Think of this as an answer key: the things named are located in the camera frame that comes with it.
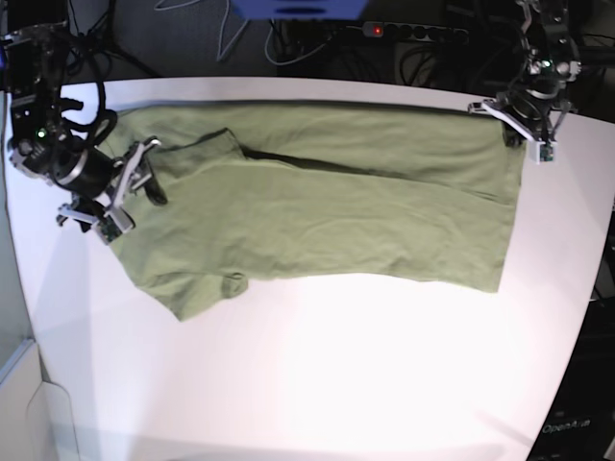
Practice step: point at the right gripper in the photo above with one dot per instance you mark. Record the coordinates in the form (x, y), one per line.
(99, 184)

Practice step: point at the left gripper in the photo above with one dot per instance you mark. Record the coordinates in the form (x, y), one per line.
(526, 114)

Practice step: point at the green T-shirt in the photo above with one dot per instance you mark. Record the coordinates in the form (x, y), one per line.
(281, 191)

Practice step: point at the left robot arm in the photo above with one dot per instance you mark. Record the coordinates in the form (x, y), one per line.
(551, 59)

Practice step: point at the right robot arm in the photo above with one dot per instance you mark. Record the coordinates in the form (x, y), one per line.
(46, 145)

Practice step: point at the blue box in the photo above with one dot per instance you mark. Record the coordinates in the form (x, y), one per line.
(300, 9)

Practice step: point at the black OpenArm case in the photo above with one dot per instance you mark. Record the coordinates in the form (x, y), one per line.
(580, 423)

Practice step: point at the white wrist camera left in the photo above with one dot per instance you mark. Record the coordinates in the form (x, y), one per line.
(542, 151)

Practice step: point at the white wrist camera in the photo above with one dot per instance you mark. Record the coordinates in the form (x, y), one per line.
(542, 151)
(113, 225)

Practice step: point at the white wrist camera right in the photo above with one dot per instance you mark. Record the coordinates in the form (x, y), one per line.
(113, 225)

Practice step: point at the power strip with red switch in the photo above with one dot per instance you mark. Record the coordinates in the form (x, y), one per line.
(407, 32)

